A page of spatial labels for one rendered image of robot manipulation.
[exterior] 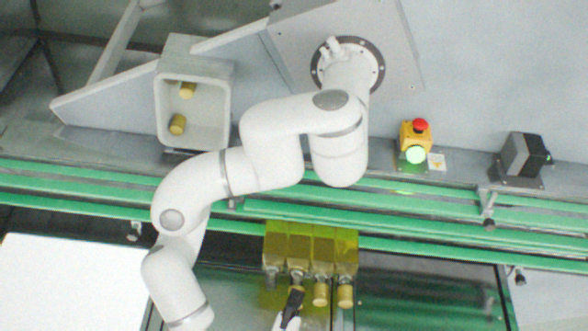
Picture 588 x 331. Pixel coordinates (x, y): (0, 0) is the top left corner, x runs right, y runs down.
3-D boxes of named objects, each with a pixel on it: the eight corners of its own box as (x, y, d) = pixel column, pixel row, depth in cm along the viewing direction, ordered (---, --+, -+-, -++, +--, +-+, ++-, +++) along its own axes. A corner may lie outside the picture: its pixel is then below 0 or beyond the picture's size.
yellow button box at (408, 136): (395, 138, 144) (398, 158, 139) (402, 117, 139) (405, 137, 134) (422, 142, 145) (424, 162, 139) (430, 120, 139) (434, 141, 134)
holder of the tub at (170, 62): (168, 136, 149) (161, 156, 143) (163, 50, 129) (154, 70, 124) (231, 143, 149) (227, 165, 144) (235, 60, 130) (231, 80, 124)
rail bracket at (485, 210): (470, 188, 138) (479, 231, 128) (480, 167, 132) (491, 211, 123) (486, 189, 138) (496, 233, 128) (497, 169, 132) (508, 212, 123)
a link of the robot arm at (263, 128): (236, 171, 104) (213, 101, 93) (363, 150, 102) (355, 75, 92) (235, 208, 97) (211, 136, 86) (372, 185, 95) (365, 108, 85)
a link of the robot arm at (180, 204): (231, 143, 103) (156, 157, 104) (219, 154, 90) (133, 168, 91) (244, 215, 105) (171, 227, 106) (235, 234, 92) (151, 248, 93)
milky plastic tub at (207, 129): (165, 122, 145) (158, 145, 139) (161, 51, 129) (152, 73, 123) (232, 131, 145) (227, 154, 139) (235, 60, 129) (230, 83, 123)
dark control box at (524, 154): (498, 152, 145) (504, 175, 139) (510, 130, 140) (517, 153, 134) (528, 155, 146) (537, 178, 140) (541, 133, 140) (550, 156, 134)
